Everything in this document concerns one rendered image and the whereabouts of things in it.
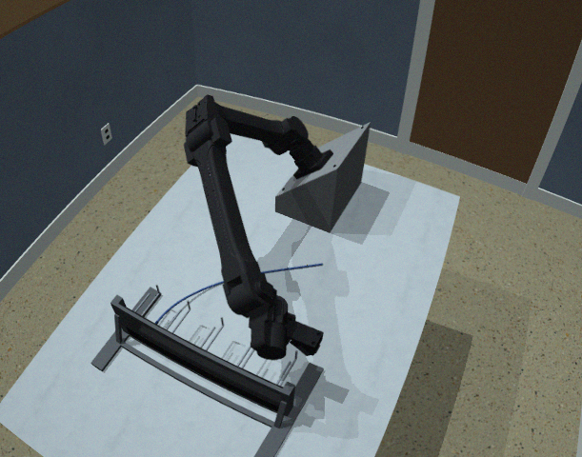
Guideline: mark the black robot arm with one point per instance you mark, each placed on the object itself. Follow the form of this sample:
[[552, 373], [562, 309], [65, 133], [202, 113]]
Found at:
[[244, 293]]

